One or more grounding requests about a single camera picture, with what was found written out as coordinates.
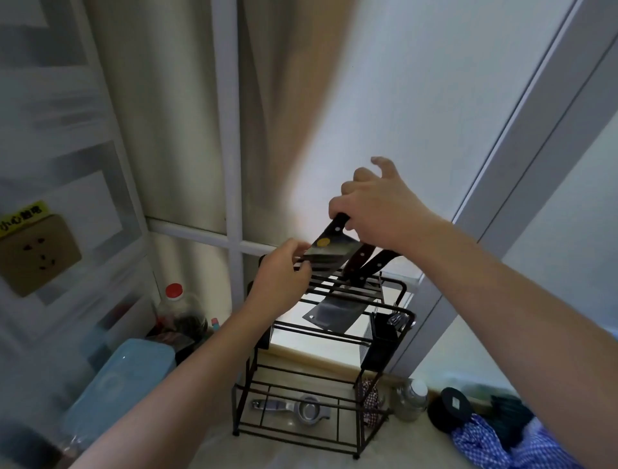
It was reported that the brown-handled steel cleaver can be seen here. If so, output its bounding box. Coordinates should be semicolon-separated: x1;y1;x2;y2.
302;244;383;335

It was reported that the beige curtain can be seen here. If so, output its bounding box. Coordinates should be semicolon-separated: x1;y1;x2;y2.
84;0;360;254

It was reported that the glass jar with white lid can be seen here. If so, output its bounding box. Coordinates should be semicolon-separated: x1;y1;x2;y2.
390;378;430;422

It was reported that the black-handled steel cleaver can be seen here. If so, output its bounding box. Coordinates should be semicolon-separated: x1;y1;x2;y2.
294;213;364;277

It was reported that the dark food packet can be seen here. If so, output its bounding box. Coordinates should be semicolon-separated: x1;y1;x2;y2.
145;328;196;364

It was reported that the yellow warning sticker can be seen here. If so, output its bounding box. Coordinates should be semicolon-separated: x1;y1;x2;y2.
0;200;50;238

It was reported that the dark green cloth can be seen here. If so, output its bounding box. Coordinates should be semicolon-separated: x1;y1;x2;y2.
489;395;536;447

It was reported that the black utensil holder cup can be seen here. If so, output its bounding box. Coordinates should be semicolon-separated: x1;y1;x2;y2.
359;311;412;374

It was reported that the red checked cloth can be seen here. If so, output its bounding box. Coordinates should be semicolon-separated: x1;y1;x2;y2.
361;379;388;429

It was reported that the person's left forearm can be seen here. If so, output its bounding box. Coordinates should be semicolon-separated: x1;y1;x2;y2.
70;302;271;469

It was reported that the person's right hand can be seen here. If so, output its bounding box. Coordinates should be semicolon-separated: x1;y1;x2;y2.
328;156;438;253

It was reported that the grey door frame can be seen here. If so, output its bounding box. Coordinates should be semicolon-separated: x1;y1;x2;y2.
386;0;618;380

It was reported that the brown-handled kitchen knife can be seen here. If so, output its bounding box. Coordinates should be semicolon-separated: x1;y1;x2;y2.
358;248;402;283

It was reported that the black round container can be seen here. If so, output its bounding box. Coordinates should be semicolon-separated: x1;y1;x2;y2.
427;387;475;434

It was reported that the gold wall power outlet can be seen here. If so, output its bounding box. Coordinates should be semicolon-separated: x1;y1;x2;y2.
0;214;82;298

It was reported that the red-capped plastic bottle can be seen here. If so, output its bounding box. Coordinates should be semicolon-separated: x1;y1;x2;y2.
154;282;209;340

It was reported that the person's right forearm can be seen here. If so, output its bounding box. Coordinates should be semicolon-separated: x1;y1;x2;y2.
400;215;618;469

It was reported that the black metal knife rack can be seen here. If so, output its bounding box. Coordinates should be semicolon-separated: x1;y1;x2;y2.
231;253;417;461

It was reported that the blue checked cloth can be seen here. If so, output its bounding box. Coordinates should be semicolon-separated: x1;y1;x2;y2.
451;413;586;469

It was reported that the white window frame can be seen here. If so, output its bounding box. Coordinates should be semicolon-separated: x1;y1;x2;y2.
144;0;278;315

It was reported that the person's left hand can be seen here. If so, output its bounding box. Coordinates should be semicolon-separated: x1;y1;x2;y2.
245;238;313;321

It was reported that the metal lemon squeezer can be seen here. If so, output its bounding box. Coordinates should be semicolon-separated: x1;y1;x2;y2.
250;396;334;427

